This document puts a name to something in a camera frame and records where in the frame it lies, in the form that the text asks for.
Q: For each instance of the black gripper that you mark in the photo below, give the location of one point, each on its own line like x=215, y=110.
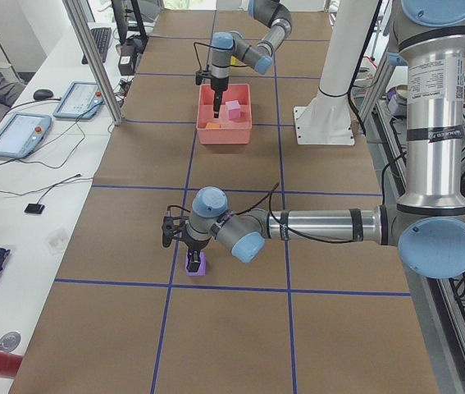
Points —
x=218, y=84
x=195, y=245

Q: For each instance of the pink foam block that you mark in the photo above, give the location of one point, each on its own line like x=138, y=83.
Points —
x=233, y=109

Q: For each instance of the purple foam block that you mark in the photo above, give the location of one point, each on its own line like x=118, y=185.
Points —
x=196, y=264

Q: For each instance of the orange foam block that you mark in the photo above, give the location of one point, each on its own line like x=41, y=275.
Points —
x=212, y=125

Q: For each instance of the black box with label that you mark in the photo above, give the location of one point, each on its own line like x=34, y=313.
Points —
x=130, y=53

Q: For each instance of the black keyboard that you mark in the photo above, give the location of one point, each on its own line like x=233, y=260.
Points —
x=102, y=37

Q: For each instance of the upper teach pendant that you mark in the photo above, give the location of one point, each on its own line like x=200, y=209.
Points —
x=81, y=101

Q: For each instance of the teach pendant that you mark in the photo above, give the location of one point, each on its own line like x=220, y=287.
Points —
x=22, y=134
x=81, y=101

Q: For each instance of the black computer mouse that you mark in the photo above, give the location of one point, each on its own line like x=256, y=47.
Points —
x=42, y=94

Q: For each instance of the lower teach pendant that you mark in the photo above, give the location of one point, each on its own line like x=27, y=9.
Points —
x=22, y=134

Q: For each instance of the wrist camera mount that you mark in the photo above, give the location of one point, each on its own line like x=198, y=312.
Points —
x=201, y=75
x=172, y=225

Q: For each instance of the white camera post base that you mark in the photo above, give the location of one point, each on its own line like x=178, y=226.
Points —
x=326, y=119

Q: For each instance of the aluminium frame post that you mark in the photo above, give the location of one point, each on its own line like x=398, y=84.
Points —
x=82, y=31

